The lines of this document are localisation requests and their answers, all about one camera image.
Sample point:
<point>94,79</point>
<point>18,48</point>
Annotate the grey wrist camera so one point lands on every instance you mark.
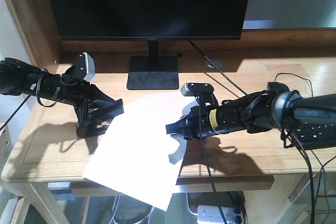
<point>190,89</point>
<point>85,67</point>

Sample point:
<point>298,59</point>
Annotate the black orange stapler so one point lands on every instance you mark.
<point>89,128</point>

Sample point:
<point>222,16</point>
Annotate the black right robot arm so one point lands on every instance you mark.
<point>256,112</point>

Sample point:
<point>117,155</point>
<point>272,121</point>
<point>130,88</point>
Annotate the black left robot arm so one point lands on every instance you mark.
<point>18,77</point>

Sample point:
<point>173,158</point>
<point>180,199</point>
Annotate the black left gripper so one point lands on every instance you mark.
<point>92,106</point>

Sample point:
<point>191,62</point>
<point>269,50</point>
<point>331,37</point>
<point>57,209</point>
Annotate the black computer monitor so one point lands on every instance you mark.
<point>150,21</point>

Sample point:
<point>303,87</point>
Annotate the wooden desk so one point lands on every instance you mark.
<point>48,149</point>

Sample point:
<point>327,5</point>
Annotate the white power strip under desk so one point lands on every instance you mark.
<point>211,214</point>

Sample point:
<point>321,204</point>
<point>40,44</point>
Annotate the black computer mouse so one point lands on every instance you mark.
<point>277,87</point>

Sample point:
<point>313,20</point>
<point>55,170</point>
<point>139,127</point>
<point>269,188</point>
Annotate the black keyboard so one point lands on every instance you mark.
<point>316,136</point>

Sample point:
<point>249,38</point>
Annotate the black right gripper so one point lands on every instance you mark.
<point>214,120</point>

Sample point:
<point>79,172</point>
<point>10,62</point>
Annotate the white paper sheet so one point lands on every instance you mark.
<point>136,156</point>

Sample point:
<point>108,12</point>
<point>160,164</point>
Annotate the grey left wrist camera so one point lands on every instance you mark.
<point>85,67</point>

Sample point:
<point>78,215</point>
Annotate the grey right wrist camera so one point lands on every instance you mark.
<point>190,89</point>

